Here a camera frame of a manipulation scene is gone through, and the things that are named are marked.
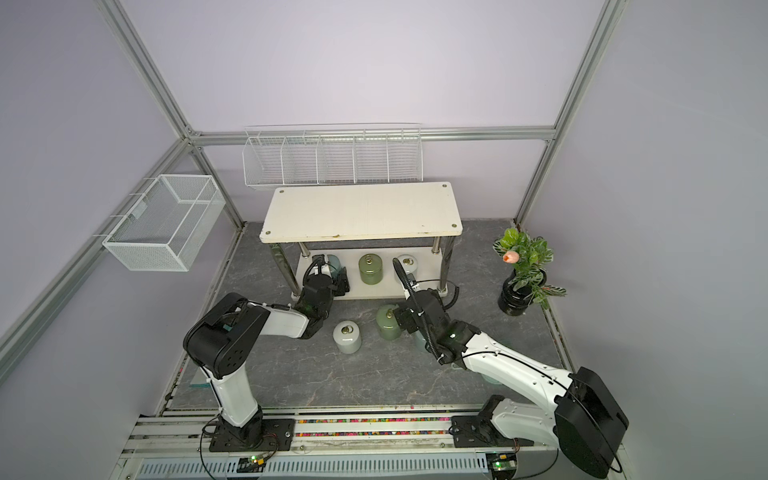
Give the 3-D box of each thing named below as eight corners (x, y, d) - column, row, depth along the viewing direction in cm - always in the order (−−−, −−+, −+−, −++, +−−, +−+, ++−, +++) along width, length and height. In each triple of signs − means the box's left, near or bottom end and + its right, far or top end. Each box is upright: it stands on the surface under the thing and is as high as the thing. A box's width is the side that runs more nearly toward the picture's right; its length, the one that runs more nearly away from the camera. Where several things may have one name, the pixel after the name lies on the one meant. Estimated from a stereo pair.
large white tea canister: (336, 354, 89) (331, 342, 82) (339, 333, 93) (334, 320, 86) (360, 354, 89) (357, 342, 82) (362, 333, 93) (359, 320, 86)
